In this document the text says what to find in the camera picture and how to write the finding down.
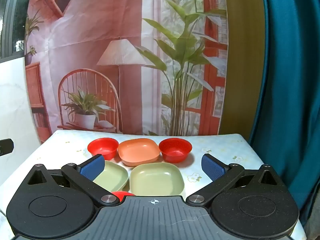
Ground orange square plate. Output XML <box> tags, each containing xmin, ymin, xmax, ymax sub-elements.
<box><xmin>118</xmin><ymin>138</ymin><xmax>160</xmax><ymax>167</ymax></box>

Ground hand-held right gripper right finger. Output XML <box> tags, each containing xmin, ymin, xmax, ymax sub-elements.
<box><xmin>186</xmin><ymin>153</ymin><xmax>283</xmax><ymax>208</ymax></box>

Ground printed room backdrop cloth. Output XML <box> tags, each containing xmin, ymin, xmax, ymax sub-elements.
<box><xmin>24</xmin><ymin>0</ymin><xmax>229</xmax><ymax>144</ymax></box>

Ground floral checked tablecloth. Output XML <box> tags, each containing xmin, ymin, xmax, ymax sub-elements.
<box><xmin>0</xmin><ymin>129</ymin><xmax>308</xmax><ymax>240</ymax></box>

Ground green square plate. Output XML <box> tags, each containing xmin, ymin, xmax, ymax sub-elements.
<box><xmin>92</xmin><ymin>160</ymin><xmax>130</xmax><ymax>193</ymax></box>
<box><xmin>129</xmin><ymin>163</ymin><xmax>186</xmax><ymax>197</ymax></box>

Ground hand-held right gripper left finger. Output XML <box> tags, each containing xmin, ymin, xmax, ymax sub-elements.
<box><xmin>26</xmin><ymin>154</ymin><xmax>121</xmax><ymax>207</ymax></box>

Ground red plastic bowl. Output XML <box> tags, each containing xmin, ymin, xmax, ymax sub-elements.
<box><xmin>159</xmin><ymin>138</ymin><xmax>193</xmax><ymax>164</ymax></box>
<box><xmin>87</xmin><ymin>137</ymin><xmax>119</xmax><ymax>161</ymax></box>
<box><xmin>111</xmin><ymin>191</ymin><xmax>136</xmax><ymax>202</ymax></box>

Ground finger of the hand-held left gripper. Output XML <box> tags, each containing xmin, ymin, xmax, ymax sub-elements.
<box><xmin>0</xmin><ymin>138</ymin><xmax>14</xmax><ymax>156</ymax></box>

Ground teal curtain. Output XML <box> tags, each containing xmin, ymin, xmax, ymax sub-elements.
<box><xmin>247</xmin><ymin>0</ymin><xmax>320</xmax><ymax>227</ymax></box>

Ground dark window frame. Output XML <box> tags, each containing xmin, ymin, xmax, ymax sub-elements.
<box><xmin>0</xmin><ymin>0</ymin><xmax>34</xmax><ymax>63</ymax></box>

